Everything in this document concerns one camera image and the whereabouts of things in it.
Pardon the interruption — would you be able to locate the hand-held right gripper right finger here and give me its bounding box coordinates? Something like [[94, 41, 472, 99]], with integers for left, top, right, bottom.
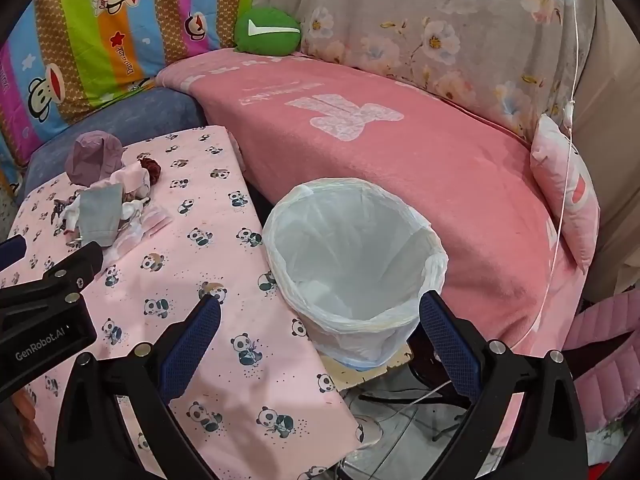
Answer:
[[419, 291, 591, 480]]

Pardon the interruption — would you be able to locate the white cable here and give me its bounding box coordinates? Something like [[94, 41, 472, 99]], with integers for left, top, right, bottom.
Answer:
[[530, 0, 588, 341]]

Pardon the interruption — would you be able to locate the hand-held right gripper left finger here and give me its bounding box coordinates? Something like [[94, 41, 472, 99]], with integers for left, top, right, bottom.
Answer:
[[52, 294, 223, 480]]

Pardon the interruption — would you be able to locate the pink blanket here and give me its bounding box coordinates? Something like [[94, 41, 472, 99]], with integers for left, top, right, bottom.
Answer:
[[156, 50, 588, 356]]

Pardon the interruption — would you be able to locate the trash bin with white bag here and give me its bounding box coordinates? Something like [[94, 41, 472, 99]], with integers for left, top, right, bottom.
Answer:
[[262, 177, 449, 372]]

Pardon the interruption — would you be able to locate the cardboard sheet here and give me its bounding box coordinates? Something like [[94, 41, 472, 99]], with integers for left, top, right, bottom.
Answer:
[[320, 345, 416, 393]]

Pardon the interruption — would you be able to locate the grey floral blanket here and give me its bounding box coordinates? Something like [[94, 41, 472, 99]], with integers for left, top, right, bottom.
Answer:
[[252, 0, 601, 146]]

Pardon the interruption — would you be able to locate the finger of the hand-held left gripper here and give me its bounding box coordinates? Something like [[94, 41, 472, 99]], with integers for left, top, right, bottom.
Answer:
[[0, 241, 104, 318], [0, 234, 27, 271]]

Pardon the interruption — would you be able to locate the pink chair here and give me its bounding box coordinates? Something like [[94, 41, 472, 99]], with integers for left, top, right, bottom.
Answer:
[[562, 295, 640, 431]]

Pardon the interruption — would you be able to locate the black chair base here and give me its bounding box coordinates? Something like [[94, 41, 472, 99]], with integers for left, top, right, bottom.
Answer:
[[357, 350, 501, 441]]

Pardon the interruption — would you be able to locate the pale grey sock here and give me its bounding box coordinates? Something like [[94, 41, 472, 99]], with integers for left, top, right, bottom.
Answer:
[[77, 184, 126, 247]]

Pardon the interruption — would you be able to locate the dark red scrunchie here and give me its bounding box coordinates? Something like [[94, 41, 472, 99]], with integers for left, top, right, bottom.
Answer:
[[137, 156, 162, 186]]

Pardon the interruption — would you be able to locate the blue sofa cushion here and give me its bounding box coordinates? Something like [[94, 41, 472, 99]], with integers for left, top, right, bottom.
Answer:
[[15, 86, 208, 206]]

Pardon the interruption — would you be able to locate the pink pillow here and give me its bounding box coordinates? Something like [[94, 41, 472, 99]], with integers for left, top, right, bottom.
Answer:
[[530, 113, 601, 273]]

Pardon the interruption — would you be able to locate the pink panda print cloth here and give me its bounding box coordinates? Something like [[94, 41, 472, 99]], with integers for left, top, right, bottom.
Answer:
[[0, 125, 366, 480]]

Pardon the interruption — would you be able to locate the white sock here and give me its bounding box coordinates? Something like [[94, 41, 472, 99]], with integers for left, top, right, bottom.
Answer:
[[52, 195, 83, 236]]

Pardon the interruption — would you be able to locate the green cushion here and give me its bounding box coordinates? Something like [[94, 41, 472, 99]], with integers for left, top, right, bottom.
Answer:
[[235, 6, 302, 56]]

